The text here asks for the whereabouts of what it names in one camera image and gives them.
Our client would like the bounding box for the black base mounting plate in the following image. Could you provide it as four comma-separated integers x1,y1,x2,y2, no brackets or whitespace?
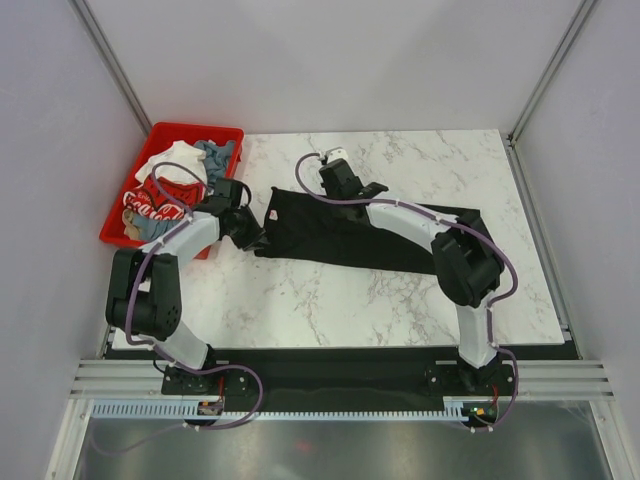
161,347,515,412

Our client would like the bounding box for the red plastic bin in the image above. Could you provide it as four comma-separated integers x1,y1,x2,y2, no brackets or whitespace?
99,122,244,247

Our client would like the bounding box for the beige garment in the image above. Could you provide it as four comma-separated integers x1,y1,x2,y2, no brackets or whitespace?
122,209,146,241

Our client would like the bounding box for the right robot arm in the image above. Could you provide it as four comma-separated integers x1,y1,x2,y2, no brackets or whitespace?
319,155,504,394

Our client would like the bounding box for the right aluminium frame post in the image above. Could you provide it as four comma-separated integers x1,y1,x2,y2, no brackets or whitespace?
505,0,600,149

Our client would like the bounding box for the red coca-cola t-shirt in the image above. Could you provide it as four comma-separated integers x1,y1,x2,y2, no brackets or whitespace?
123,176,206,221

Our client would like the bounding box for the aluminium frame post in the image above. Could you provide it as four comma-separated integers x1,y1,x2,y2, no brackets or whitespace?
69,0,152,136
505,0,600,149

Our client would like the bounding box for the white t-shirt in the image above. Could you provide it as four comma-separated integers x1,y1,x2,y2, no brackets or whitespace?
134,140,207,185

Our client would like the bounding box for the grey-blue t-shirt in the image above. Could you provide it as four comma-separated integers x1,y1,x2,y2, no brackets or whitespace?
194,140,236,190

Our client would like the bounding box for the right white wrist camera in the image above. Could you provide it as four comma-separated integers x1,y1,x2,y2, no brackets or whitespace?
319,147,349,164

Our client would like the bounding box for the white slotted cable duct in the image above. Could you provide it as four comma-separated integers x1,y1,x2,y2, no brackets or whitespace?
91,398,500,422

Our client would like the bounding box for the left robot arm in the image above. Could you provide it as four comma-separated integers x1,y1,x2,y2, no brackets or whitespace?
105,178,266,393

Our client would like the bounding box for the black t-shirt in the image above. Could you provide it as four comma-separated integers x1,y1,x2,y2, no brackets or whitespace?
254,187,466,275

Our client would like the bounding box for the left aluminium frame post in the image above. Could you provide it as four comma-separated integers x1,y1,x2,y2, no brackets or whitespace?
69,0,152,136

